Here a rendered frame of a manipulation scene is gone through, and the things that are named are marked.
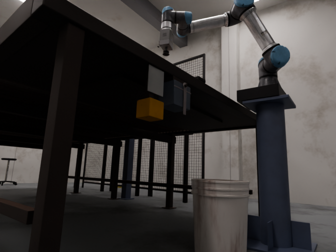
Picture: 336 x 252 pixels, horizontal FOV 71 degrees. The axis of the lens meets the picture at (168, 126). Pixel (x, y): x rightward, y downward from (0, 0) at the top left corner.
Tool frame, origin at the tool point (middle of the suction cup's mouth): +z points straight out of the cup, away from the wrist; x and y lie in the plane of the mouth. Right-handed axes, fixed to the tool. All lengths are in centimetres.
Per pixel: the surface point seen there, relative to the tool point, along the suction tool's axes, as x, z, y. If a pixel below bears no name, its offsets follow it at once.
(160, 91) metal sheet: 10, 36, 33
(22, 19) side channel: -23, 25, 77
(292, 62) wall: 129, -122, -293
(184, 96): 18.0, 35.5, 21.0
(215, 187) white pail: 32, 78, 12
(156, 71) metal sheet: 8.5, 28.2, 36.3
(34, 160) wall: -464, 55, -345
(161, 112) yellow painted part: 12, 47, 36
